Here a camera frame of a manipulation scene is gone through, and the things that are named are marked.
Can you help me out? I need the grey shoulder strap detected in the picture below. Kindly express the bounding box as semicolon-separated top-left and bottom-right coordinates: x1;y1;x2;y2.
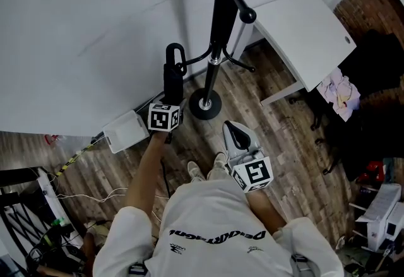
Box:
290;253;317;277

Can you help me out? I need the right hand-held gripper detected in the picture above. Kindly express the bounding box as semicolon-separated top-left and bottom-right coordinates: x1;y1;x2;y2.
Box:
222;121;274;194

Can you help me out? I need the clear plastic bottle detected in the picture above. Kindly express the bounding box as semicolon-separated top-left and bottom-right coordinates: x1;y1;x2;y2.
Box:
44;134;69;148

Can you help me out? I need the yellow black striped tape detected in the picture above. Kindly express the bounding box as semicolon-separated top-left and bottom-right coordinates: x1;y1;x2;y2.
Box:
54;142;96;177

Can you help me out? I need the black metal shelf frame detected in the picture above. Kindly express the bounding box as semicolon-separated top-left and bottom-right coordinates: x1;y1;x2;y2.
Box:
0;167;80;270

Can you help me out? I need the white printed cloth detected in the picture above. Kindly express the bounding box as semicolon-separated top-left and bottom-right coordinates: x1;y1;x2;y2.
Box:
316;67;362;123

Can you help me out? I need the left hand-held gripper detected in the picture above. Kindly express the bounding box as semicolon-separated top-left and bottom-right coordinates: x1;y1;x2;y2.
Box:
147;97;187;133

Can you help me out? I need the white power strip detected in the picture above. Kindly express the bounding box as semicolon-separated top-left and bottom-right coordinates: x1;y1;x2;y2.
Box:
35;167;69;227

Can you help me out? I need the person's left shoe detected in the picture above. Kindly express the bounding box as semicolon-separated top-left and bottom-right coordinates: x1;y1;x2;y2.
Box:
187;160;206;183

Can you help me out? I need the person's white printed shirt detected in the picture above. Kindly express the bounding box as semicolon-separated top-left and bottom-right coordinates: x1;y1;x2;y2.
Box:
93;179;345;277

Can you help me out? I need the person's right forearm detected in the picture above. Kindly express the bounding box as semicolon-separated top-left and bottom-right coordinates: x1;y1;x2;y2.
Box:
247;189;287;233

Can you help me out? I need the person's right shoe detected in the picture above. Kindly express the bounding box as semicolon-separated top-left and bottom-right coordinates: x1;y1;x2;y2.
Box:
206;151;229;180

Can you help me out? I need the black metal coat rack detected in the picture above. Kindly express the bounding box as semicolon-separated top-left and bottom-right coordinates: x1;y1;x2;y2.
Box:
176;0;393;121

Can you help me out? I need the person's left forearm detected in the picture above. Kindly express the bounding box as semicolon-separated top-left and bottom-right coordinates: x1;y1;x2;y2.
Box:
124;131;165;217

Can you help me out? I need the white air purifier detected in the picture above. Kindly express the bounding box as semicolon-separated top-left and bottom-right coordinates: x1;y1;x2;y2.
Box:
102;110;150;155

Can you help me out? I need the red box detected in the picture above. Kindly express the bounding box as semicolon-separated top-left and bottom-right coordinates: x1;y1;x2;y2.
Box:
365;160;386;180

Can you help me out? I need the white cable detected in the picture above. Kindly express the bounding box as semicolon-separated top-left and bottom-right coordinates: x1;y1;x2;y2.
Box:
56;186;129;204

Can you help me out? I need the person's shoe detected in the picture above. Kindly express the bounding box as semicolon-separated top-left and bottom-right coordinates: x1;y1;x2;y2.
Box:
206;151;229;180
187;160;206;183

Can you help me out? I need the white table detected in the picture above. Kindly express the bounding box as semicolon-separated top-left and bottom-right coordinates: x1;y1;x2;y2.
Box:
232;0;358;108

